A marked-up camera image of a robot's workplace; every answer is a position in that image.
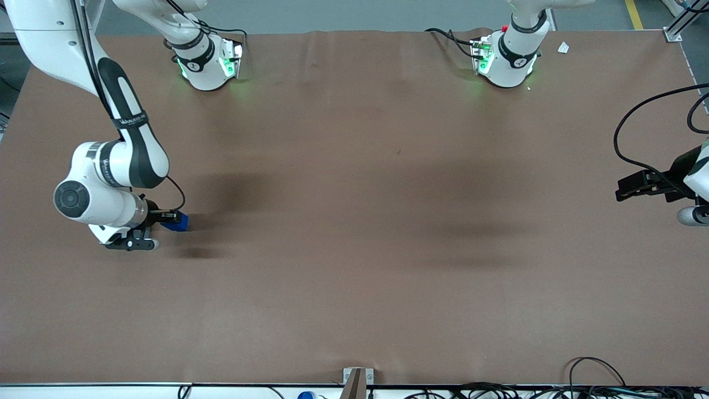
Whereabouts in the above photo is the black left arm base cable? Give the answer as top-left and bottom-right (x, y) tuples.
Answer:
(424, 27), (480, 59)

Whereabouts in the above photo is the brown paper table cover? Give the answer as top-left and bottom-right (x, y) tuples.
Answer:
(0, 28), (709, 387)

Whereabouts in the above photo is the black tangled cable bundle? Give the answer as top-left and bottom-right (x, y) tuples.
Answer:
(403, 381), (709, 399)

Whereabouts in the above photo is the black looped cable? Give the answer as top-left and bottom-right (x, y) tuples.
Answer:
(686, 91), (709, 135)

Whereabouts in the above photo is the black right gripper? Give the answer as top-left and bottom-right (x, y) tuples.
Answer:
(142, 200), (187, 229)

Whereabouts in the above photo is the black arm base cable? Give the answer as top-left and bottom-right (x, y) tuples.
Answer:
(424, 27), (480, 59)
(166, 0), (249, 62)

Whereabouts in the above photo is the black right arm base cable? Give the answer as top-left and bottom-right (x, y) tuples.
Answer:
(166, 0), (249, 62)

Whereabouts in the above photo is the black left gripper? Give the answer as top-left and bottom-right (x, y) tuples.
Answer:
(615, 146), (702, 202)

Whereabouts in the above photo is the aluminium frame rail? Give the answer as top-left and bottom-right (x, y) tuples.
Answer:
(83, 0), (107, 37)

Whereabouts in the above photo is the black arched cable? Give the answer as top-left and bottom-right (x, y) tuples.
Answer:
(567, 356), (627, 388)

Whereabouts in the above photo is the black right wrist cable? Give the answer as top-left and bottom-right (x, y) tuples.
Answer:
(71, 0), (187, 214)

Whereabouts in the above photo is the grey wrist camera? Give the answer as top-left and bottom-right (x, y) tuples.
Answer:
(105, 229), (161, 252)
(677, 206), (709, 227)

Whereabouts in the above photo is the aluminium corner frame profile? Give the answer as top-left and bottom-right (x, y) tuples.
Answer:
(662, 0), (709, 43)

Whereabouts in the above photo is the metal mounting bracket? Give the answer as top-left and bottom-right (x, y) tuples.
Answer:
(342, 367), (375, 386)

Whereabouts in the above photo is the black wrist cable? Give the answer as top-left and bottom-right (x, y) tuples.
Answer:
(71, 0), (187, 214)
(613, 83), (709, 186)

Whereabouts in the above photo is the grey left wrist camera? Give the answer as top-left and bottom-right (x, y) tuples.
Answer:
(677, 206), (709, 227)

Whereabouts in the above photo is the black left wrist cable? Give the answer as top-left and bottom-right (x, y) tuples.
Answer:
(613, 83), (709, 186)

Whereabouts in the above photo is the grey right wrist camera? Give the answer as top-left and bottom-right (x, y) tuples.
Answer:
(105, 229), (161, 252)

